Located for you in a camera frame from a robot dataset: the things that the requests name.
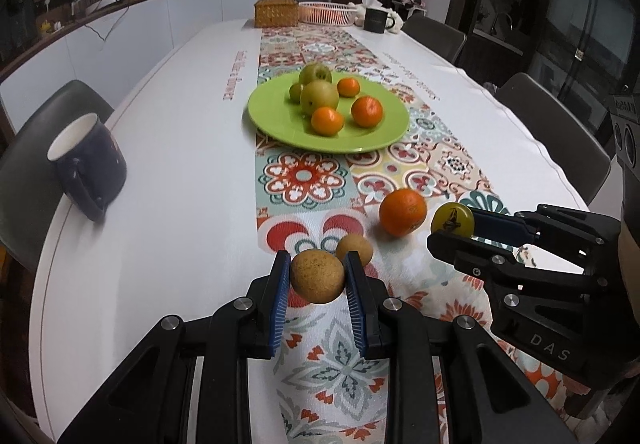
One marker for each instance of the white and pink basket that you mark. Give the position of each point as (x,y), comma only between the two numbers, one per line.
(327,14)

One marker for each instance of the small yellow toy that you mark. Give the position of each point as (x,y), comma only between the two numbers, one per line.
(46,26)

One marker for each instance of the green plate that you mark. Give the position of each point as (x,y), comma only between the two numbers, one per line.
(360,134)

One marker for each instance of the steel kettle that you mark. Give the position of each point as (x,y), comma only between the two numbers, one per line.
(76,6)

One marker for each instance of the orange mandarin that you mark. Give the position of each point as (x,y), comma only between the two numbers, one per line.
(402,212)
(348,87)
(367,111)
(327,121)

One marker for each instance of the large green apple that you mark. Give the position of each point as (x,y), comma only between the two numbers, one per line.
(315,73)

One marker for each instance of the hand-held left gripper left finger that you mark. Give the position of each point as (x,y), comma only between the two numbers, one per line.
(279,309)

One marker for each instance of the large yellow-green pear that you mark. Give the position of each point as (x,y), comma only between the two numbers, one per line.
(319,95)

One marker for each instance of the brown kiwi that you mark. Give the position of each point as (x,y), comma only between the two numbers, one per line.
(356,246)
(317,276)

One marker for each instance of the small green mandarin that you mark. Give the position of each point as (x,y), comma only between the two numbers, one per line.
(295,92)
(452,220)

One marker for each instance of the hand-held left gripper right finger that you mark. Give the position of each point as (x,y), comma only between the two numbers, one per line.
(356,309)

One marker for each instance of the white counter cabinets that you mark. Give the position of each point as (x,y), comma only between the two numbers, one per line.
(200,9)

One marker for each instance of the patterned table runner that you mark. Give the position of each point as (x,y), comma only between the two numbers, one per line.
(320,374)

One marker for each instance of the white cloth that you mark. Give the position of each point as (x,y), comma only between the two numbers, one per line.
(400,21)

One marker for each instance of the navy blue mug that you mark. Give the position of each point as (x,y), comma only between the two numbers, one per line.
(87,169)

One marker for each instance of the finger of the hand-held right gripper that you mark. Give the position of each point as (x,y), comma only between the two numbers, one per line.
(495,224)
(470,254)

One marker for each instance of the black mug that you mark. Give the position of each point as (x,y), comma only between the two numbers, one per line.
(376,20)

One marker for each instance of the woven wicker box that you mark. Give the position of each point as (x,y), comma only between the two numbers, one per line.
(276,13)

